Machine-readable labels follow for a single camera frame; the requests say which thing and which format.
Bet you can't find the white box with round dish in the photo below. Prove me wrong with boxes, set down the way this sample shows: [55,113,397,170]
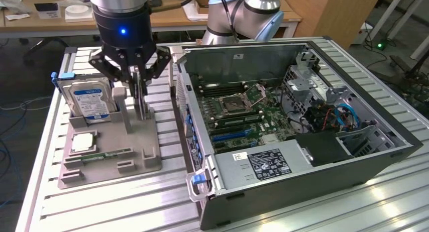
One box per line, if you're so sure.
[64,5,95,23]

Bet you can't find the grey power supply unit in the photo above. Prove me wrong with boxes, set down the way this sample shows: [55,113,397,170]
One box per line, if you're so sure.
[214,139,314,190]

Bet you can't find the grey parts rack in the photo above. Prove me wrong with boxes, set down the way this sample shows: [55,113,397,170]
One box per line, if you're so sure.
[58,86,162,190]

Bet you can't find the green graphics card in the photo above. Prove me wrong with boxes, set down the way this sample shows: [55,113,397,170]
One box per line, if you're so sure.
[130,65,151,122]

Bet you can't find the white box with black top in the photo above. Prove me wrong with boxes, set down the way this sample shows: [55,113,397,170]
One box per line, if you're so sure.
[33,3,62,20]

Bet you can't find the bare green RAM stick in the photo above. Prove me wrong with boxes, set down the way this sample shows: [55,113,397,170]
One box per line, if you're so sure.
[80,149,130,162]

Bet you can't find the blue wire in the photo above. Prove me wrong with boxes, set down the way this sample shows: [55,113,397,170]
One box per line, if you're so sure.
[334,103,362,132]

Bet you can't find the green motherboard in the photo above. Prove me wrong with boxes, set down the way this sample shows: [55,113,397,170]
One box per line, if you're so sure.
[193,80,298,155]

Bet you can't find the red wire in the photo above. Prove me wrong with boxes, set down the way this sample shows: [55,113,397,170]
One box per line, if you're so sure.
[321,107,338,132]

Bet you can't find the white table frame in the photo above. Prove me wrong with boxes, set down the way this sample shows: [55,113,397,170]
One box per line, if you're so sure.
[366,0,429,61]

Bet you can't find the black long expansion slot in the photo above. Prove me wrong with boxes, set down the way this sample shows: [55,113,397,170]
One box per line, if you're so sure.
[207,124,258,136]

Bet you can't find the metal socket cover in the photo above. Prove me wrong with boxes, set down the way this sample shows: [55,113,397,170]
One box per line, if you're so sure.
[243,83,271,105]

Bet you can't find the blue expansion slot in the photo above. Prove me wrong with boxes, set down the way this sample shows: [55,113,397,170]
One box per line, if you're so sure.
[210,130,254,143]

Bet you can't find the tall metal disk bay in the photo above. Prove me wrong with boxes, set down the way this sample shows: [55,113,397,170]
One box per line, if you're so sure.
[281,63,349,112]

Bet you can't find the small white paper slip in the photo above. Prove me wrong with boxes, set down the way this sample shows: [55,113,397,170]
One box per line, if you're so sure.
[4,13,32,21]

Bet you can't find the white paper stack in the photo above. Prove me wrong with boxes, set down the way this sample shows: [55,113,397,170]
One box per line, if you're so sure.
[182,2,210,22]

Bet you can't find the wooden cabinet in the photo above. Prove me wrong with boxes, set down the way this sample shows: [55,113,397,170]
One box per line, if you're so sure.
[278,0,386,49]

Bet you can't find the CPU socket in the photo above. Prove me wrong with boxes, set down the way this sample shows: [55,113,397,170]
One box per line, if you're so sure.
[218,94,251,115]

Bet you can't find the hard disk with blue label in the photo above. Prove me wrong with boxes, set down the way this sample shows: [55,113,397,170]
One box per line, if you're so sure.
[59,77,116,124]

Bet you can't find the low metal disk bay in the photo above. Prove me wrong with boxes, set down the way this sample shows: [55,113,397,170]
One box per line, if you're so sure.
[336,125,398,159]

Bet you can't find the wooden desk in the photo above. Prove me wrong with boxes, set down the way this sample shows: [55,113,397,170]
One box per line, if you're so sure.
[0,0,302,46]

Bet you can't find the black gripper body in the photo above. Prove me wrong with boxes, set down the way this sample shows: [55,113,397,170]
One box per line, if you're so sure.
[92,3,158,67]

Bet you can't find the RAM stick with label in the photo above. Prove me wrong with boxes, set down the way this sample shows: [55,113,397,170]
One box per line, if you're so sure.
[214,110,266,129]

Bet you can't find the silver CPU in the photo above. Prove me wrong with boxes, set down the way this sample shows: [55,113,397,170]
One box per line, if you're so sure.
[71,133,95,152]

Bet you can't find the black plastic shroud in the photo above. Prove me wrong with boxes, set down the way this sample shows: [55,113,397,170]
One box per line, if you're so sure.
[297,130,357,167]

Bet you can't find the open black PC case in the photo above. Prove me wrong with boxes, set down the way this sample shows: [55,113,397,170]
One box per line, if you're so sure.
[167,40,424,230]

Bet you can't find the blue disk carrier frame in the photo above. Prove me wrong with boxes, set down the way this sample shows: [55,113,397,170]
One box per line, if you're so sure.
[50,69,118,117]

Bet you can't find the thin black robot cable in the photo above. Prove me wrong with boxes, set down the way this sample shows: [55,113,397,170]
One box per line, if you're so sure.
[218,0,242,42]

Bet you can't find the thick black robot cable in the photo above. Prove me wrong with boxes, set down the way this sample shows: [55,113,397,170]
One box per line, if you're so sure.
[147,0,198,16]

